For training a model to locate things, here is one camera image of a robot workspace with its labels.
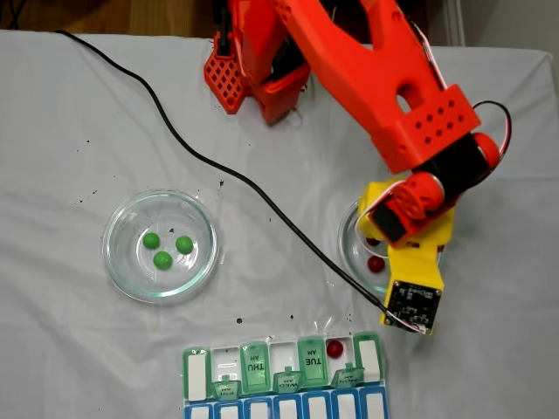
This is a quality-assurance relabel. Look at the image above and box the white tablecloth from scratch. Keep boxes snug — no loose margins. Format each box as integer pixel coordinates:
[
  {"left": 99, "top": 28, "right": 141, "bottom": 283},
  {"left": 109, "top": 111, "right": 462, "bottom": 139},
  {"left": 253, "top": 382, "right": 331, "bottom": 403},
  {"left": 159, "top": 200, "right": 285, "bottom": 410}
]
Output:
[{"left": 0, "top": 29, "right": 559, "bottom": 419}]

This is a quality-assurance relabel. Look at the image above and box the weekly pill organizer box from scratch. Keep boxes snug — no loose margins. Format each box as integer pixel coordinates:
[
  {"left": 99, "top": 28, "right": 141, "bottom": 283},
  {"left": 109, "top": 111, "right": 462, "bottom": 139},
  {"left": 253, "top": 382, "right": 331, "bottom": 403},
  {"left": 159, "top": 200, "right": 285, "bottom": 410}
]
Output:
[{"left": 181, "top": 331, "right": 390, "bottom": 419}]

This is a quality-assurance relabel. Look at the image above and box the glass bowl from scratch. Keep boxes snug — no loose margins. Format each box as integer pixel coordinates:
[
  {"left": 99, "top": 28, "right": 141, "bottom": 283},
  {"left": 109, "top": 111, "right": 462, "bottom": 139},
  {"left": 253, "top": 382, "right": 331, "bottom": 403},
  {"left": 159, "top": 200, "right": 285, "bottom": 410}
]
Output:
[
  {"left": 100, "top": 188, "right": 219, "bottom": 305},
  {"left": 336, "top": 198, "right": 446, "bottom": 294}
]

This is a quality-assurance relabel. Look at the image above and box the thick black camera cable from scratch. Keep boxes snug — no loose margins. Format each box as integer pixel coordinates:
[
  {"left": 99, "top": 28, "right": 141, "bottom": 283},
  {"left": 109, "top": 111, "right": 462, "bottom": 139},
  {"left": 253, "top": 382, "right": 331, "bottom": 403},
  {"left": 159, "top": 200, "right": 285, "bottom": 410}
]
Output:
[{"left": 55, "top": 29, "right": 394, "bottom": 319}]

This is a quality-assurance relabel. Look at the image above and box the camera board on yellow mount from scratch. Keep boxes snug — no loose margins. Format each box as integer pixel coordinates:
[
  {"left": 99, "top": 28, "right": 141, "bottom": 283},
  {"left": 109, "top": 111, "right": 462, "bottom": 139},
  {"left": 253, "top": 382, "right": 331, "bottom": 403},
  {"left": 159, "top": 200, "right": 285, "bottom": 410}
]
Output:
[{"left": 378, "top": 244, "right": 445, "bottom": 336}]

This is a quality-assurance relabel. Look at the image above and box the white door trim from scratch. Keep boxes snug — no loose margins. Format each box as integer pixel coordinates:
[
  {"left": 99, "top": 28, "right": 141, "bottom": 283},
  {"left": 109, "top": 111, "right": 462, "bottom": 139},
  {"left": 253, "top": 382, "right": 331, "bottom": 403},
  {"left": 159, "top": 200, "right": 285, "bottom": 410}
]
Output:
[{"left": 443, "top": 0, "right": 467, "bottom": 47}]

